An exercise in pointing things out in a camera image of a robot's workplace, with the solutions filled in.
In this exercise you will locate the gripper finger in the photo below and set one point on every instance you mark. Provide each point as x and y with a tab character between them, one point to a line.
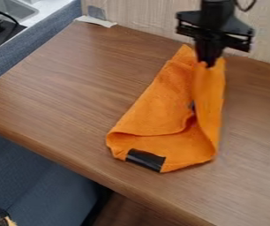
203	51
216	50

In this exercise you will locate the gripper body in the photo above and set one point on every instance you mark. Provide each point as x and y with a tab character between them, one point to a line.
235	29

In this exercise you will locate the orange cloth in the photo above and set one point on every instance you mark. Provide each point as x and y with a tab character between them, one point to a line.
163	117

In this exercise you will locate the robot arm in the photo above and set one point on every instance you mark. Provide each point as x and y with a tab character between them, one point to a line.
218	6

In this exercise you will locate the white paper scrap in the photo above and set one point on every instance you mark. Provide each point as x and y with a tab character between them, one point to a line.
96	21

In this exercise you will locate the grey tray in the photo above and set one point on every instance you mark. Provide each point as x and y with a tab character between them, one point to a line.
13	8

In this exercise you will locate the black flat device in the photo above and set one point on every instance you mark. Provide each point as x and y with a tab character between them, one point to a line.
0	35

